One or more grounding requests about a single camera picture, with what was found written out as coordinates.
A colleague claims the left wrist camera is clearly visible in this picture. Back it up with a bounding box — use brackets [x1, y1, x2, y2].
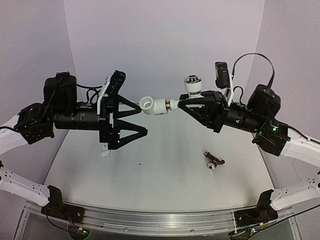
[96, 70, 127, 111]

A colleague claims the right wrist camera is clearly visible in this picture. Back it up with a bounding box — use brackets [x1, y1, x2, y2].
[214, 61, 236, 107]

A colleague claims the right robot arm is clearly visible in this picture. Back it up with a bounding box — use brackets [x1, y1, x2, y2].
[178, 84, 320, 167]

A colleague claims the aluminium front rail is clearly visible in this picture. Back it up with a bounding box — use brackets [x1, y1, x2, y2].
[14, 201, 293, 240]

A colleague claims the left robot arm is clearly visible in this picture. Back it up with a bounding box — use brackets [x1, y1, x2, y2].
[0, 70, 148, 154]

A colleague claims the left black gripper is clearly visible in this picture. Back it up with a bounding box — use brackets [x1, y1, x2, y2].
[52, 95, 149, 151]

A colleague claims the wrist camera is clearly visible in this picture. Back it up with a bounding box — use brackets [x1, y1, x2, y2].
[214, 61, 236, 107]
[96, 70, 127, 111]

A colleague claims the right camera black cable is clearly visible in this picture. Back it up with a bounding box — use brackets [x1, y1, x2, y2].
[231, 53, 276, 87]

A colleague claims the white faucet chrome knob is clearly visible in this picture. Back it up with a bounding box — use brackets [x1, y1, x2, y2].
[164, 74, 203, 111]

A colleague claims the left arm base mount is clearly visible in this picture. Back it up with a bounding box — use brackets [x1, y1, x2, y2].
[41, 185, 85, 224]

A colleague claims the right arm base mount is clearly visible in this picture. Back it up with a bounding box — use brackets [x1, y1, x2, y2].
[234, 189, 278, 227]

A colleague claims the white elbow fitting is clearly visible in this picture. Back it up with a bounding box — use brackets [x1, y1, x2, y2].
[139, 96, 168, 116]

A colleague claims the white elbow fitting far left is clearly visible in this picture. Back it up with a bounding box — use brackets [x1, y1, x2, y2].
[101, 148, 111, 158]

